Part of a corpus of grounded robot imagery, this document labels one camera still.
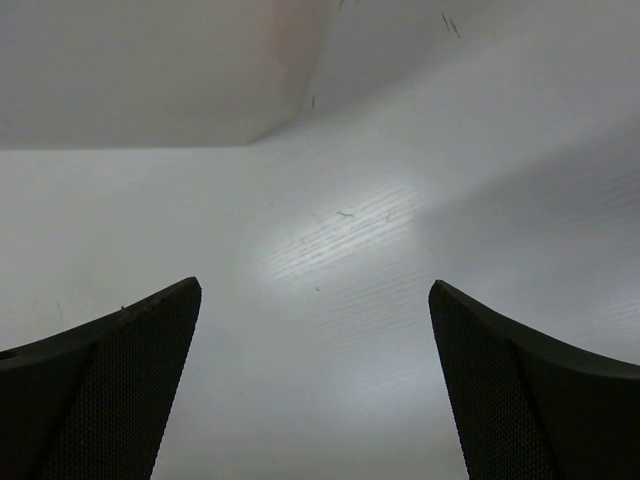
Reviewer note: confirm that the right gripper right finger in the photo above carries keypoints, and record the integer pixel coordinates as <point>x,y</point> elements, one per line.
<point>528,406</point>

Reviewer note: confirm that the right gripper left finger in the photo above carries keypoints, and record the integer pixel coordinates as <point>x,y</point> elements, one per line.
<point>93,401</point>

